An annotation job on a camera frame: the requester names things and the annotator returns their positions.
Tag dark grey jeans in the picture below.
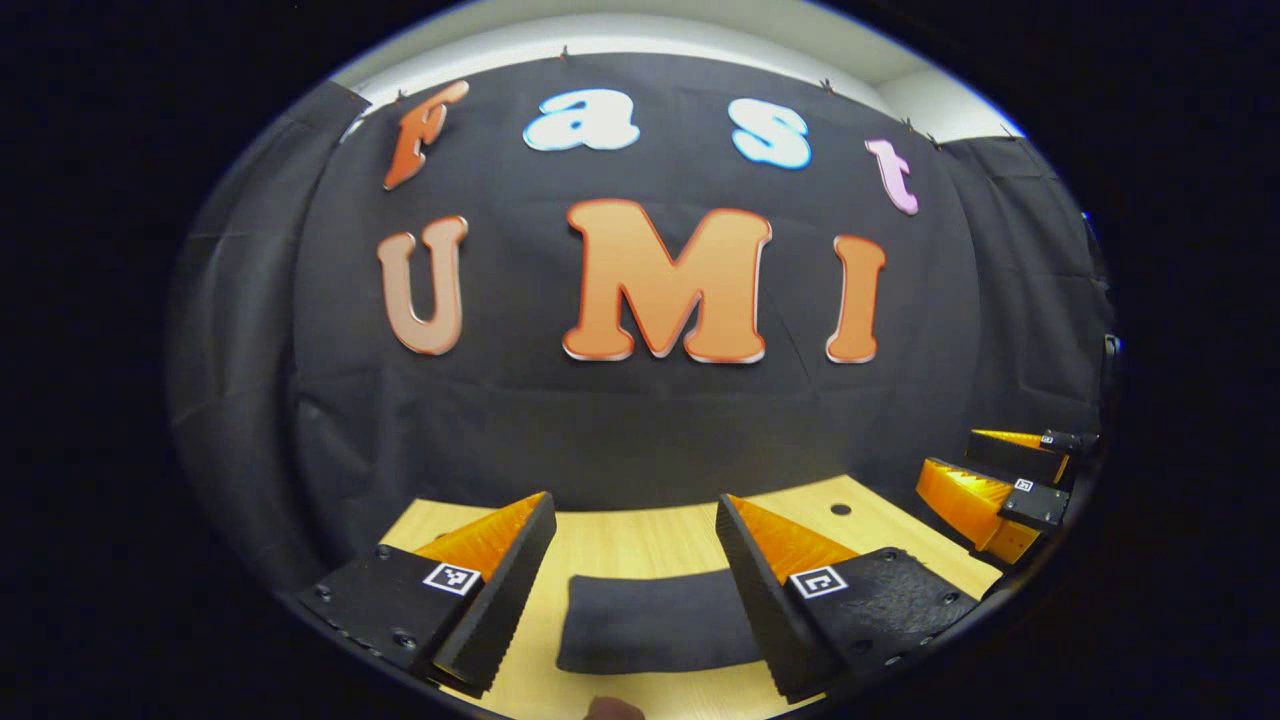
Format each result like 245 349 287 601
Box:
556 568 771 676

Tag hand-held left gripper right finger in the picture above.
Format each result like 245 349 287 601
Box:
715 493 986 704

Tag black backdrop cloth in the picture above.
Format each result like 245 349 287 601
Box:
165 50 1116 591

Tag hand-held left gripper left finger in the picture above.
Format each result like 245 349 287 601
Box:
298 490 558 698

